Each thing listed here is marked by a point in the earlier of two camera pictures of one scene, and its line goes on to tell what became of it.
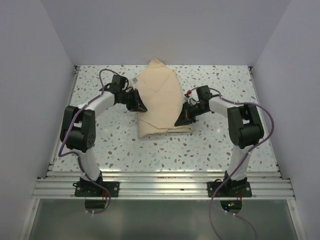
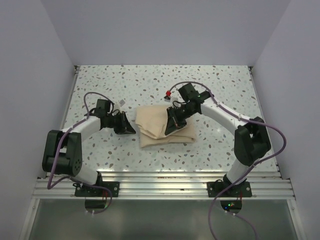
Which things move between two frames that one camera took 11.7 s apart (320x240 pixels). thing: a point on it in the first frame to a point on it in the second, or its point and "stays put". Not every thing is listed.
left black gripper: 137,105 to 125,127
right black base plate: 229,189 stays put
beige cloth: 159,90 to 150,120
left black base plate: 89,189 stays put
